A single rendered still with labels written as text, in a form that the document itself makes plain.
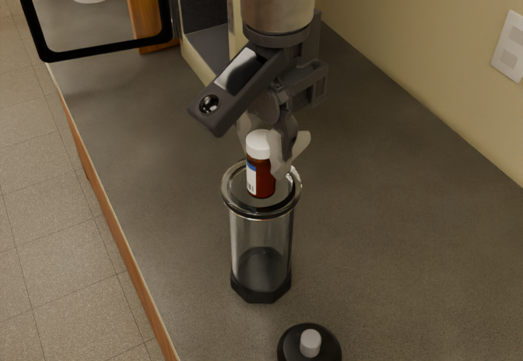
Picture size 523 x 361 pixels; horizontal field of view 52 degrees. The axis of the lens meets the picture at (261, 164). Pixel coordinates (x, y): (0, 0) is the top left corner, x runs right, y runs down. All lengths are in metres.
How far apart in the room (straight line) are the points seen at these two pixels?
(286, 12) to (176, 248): 0.52
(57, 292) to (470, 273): 1.53
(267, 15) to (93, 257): 1.72
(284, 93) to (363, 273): 0.42
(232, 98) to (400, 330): 0.47
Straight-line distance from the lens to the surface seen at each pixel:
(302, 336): 0.77
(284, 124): 0.60
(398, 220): 0.99
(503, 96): 1.13
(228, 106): 0.55
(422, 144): 1.15
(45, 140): 2.70
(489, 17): 1.11
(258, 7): 0.53
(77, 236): 2.24
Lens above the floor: 1.69
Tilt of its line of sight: 45 degrees down
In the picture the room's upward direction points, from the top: straight up
